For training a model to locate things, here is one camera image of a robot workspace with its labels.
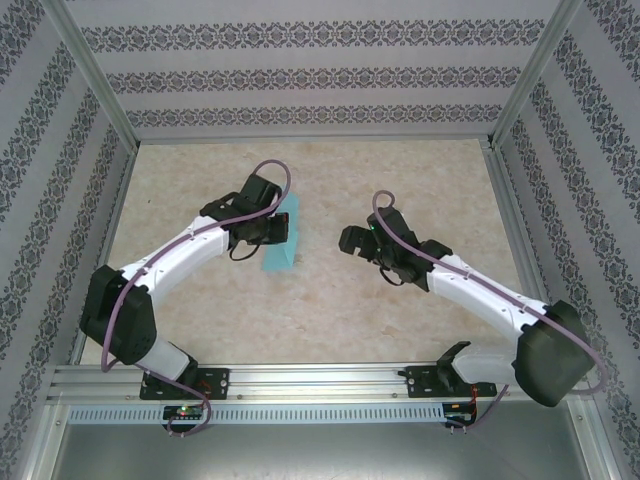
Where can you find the aluminium side rail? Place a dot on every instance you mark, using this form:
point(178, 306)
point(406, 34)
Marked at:
point(107, 235)
point(515, 200)

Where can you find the light blue cloth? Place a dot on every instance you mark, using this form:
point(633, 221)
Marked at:
point(282, 257)

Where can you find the long aluminium mounting rail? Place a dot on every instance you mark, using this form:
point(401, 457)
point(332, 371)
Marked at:
point(320, 380)

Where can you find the grey metal sheet panel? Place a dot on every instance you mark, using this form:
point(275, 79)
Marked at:
point(320, 455)

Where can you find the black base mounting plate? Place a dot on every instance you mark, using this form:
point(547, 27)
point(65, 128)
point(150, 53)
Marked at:
point(422, 382)
point(215, 382)

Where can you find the aluminium cross rail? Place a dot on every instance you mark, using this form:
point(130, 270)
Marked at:
point(310, 138)

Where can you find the aluminium frame post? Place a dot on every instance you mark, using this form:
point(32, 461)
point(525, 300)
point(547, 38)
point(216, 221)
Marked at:
point(95, 75)
point(535, 70)

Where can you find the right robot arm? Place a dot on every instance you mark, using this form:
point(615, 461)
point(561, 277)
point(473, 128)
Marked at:
point(550, 360)

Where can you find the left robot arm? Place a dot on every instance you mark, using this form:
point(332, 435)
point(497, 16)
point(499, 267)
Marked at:
point(120, 320)

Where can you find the small circuit board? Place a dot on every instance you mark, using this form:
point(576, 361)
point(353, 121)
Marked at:
point(457, 415)
point(182, 412)

